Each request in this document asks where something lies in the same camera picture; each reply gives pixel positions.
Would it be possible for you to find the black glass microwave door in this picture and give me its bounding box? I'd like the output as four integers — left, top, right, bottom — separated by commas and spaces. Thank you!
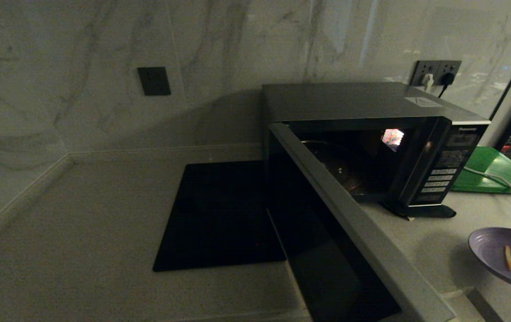
266, 122, 458, 322

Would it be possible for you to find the purple round plate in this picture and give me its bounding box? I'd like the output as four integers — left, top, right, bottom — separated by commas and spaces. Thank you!
468, 227, 511, 295

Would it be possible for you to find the black glass induction cooktop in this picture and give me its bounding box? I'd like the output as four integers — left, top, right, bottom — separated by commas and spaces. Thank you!
152, 160, 288, 273

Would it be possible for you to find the green plastic cutting board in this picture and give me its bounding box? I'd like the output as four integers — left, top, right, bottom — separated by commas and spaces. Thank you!
451, 145, 511, 195

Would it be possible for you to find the single black wall socket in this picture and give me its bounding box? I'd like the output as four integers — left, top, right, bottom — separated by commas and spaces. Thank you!
137, 66, 172, 97

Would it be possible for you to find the double grey wall socket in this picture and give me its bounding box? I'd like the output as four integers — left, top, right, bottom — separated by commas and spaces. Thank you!
410, 59, 463, 87

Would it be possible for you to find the black plug with cable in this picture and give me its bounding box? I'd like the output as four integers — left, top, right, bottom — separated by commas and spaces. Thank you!
437, 72, 456, 99

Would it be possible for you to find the white power cable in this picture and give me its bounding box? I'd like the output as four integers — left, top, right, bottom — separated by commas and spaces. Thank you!
463, 166, 511, 208

